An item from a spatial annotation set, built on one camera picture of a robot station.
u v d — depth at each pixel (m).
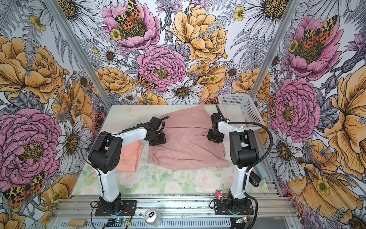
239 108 1.20
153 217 0.60
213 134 0.87
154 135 0.84
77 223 0.69
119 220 0.71
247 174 0.55
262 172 0.79
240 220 0.72
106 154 0.52
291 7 0.72
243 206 0.69
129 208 0.73
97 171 0.54
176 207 0.76
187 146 0.99
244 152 0.54
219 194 0.76
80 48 0.88
